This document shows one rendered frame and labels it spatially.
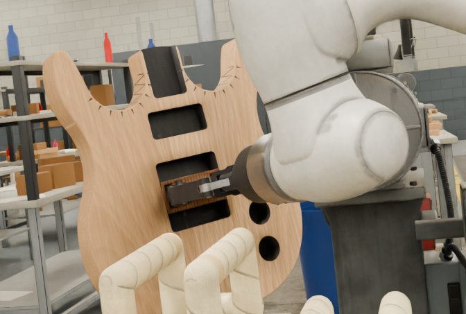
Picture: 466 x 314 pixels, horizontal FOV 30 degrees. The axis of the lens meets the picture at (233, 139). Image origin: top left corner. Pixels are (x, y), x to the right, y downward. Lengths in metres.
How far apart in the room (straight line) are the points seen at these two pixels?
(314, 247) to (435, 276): 2.52
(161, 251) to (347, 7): 0.32
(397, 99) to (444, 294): 0.49
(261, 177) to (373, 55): 0.87
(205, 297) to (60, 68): 0.51
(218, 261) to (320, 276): 3.75
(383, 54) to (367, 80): 0.08
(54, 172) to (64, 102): 4.21
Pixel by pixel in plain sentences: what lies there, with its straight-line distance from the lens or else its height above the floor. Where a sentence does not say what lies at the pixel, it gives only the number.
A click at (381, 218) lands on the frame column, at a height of 1.04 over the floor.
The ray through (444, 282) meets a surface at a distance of 2.04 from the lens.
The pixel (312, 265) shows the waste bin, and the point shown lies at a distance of 4.57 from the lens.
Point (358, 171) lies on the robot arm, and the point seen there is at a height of 1.26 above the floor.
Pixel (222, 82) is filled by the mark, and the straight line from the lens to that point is 1.34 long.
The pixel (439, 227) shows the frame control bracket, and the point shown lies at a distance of 1.91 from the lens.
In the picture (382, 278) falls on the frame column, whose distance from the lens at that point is 2.01.
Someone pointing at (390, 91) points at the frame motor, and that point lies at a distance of 1.81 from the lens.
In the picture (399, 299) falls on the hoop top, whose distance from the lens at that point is 0.92.
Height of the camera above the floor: 1.36
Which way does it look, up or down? 3 degrees down
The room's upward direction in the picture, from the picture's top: 6 degrees counter-clockwise
